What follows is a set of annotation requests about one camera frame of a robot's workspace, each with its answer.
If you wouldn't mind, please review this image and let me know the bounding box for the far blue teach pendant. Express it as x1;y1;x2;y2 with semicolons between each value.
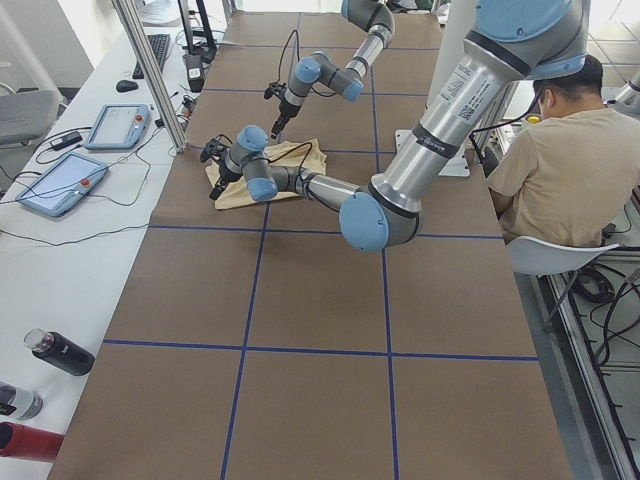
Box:
84;104;150;150

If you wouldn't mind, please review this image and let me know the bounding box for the aluminium frame post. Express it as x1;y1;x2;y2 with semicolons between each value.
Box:
112;0;187;153

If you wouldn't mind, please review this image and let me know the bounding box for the beige long-sleeve graphic shirt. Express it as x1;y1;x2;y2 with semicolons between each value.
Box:
213;139;327;210

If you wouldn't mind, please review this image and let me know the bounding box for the clear grey bottle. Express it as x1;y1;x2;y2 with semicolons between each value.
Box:
1;382;44;421

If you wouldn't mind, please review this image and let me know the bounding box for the seated person in beige shirt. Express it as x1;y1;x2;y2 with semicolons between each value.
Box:
487;55;639;247

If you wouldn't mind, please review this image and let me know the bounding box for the black keyboard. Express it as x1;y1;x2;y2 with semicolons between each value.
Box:
132;33;172;80

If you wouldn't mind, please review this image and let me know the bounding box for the blue teach pendant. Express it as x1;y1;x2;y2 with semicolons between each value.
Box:
84;104;150;150
15;152;109;217

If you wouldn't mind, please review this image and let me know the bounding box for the red bottle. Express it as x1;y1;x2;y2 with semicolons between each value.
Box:
1;422;65;463

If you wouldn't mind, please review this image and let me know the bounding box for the black computer mouse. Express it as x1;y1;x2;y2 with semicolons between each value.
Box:
115;80;139;93

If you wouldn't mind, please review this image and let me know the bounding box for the white chair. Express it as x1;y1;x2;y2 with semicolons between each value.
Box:
506;236;619;276

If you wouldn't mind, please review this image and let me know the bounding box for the near blue teach pendant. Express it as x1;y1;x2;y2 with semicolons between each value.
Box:
15;152;109;217

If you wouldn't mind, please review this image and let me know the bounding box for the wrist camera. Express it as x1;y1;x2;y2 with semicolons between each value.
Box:
200;134;233;163
264;81;287;100

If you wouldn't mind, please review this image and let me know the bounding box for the brown table mat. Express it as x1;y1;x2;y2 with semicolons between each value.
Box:
50;12;571;479

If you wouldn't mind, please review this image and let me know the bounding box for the black water bottle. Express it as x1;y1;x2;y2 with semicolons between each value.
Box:
24;328;95;376

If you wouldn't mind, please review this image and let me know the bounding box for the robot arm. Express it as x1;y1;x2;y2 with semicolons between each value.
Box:
200;1;590;252
264;1;395;139

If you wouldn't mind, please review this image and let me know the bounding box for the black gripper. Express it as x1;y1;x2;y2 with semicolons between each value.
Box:
270;98;300;139
209;150;240;200

